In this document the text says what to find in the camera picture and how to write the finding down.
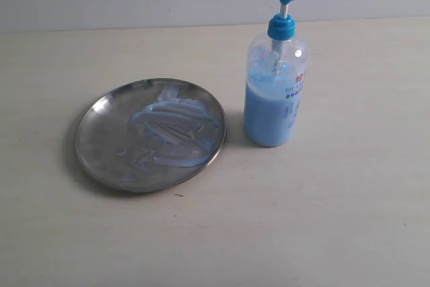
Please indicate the blue liquid soap pump bottle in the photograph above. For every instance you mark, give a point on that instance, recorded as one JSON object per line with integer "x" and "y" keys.
{"x": 276, "y": 67}

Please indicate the smeared light blue paste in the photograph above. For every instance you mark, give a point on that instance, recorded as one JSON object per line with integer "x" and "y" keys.
{"x": 173, "y": 133}

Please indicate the round stainless steel plate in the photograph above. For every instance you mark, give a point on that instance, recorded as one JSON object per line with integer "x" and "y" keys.
{"x": 102, "y": 131}

